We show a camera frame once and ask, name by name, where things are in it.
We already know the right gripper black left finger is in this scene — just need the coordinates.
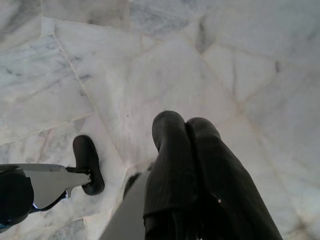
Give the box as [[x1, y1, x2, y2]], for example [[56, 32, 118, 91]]
[[143, 110, 204, 240]]

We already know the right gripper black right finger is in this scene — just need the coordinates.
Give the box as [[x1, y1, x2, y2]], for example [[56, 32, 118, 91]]
[[182, 117, 283, 240]]

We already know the robot black foot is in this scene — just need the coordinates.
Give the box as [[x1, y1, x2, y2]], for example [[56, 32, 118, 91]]
[[72, 134, 105, 196]]

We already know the robot silver black leg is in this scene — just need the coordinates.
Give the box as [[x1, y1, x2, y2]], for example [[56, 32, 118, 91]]
[[0, 163, 92, 228]]

